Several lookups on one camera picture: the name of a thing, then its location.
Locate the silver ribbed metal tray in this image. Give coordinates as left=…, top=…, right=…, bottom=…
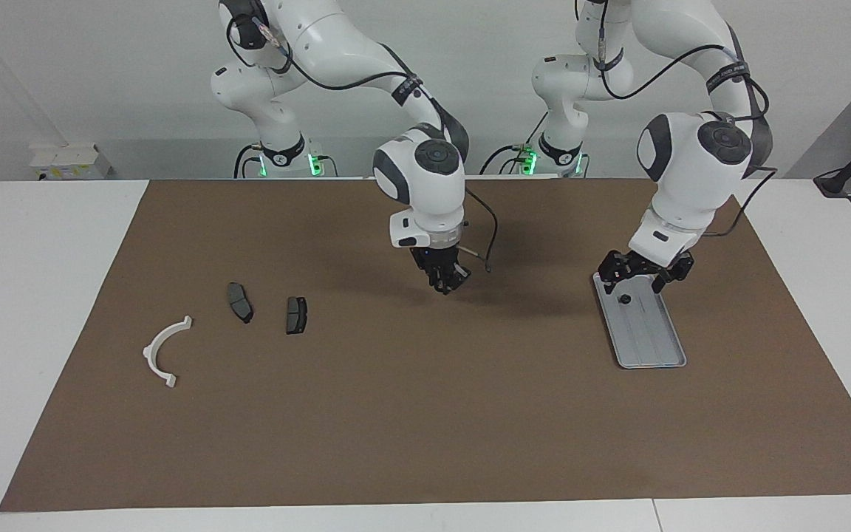
left=592, top=270, right=688, bottom=370

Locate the white power strip box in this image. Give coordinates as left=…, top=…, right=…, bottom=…
left=30, top=144, right=112, bottom=181

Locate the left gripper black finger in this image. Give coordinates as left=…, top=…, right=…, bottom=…
left=598, top=255, right=629, bottom=285
left=653, top=259, right=694, bottom=295

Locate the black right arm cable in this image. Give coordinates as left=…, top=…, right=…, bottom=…
left=226, top=0, right=500, bottom=274

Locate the short grey brake pad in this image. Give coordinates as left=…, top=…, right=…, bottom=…
left=285, top=296, right=309, bottom=335

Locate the brown table mat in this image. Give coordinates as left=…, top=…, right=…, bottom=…
left=0, top=177, right=851, bottom=513

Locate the long grey brake pad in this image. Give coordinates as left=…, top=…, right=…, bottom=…
left=228, top=282, right=254, bottom=324

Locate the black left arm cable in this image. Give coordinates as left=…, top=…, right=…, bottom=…
left=595, top=0, right=777, bottom=237

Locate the white half-ring bracket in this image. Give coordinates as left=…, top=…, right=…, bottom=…
left=143, top=316, right=194, bottom=389

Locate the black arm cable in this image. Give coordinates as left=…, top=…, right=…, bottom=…
left=595, top=0, right=777, bottom=237
left=226, top=0, right=500, bottom=274

